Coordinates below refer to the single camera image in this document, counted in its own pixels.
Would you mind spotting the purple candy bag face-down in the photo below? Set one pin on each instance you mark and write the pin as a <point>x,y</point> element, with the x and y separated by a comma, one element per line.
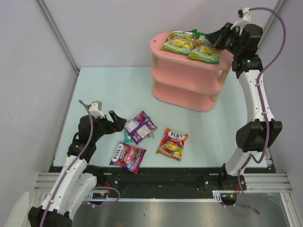
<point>140,127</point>

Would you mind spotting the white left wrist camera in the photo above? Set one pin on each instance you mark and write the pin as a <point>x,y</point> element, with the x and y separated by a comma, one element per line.
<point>95,109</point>

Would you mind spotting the aluminium corner post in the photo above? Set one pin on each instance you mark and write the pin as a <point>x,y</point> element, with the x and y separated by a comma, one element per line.
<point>57,34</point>
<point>275,15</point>

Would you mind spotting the purple Fox's berries candy bag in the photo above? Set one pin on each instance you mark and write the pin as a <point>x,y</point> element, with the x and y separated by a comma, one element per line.
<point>128,157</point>

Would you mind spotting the green spring tea candy bag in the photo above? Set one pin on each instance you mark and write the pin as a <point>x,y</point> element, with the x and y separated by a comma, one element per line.
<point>179,42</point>

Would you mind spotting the orange Fox's fruits candy bag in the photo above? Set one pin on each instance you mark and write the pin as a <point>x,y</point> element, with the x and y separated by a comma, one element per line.
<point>172,144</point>

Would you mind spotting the right aluminium corner post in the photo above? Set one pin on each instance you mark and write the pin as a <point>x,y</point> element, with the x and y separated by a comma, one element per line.
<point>275,15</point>

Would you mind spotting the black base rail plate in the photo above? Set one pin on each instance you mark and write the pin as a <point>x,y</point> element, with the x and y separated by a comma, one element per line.
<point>168,183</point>

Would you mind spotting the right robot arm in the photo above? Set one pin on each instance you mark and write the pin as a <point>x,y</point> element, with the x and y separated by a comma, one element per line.
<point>261,128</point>

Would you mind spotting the green Fox's candy bag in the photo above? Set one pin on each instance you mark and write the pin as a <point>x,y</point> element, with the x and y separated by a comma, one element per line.
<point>204,51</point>

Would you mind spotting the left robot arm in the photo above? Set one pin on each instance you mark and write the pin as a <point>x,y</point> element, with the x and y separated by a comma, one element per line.
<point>77,177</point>

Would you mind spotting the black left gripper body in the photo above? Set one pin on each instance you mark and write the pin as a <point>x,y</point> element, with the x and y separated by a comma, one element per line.
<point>109,125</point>

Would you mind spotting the left aluminium corner post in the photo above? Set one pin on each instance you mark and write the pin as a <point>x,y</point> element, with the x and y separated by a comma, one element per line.
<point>57,34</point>

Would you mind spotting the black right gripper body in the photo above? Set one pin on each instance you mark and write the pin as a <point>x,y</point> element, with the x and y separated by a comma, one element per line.
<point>225,39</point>

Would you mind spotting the pink three-tier shelf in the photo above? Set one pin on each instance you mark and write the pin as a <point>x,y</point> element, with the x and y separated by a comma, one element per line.
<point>187,83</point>

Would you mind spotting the teal Fox's candy bag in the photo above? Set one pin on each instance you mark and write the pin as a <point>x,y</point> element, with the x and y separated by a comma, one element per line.
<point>129,139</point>

